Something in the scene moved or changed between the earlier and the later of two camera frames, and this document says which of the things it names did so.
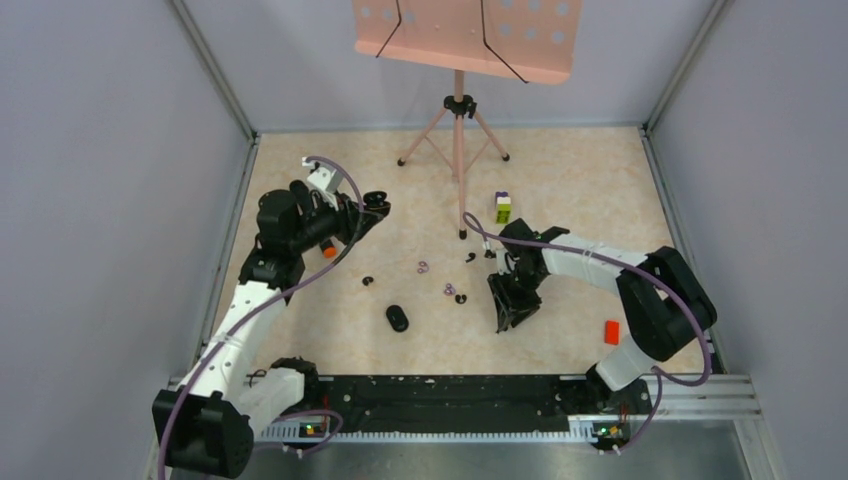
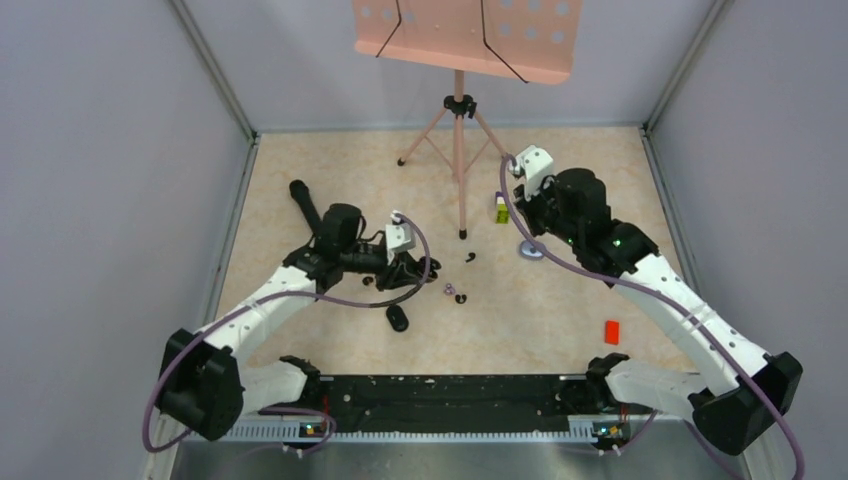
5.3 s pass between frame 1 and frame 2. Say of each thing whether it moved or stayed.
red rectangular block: stayed
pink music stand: stayed
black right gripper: moved
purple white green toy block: stayed
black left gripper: moved
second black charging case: stayed
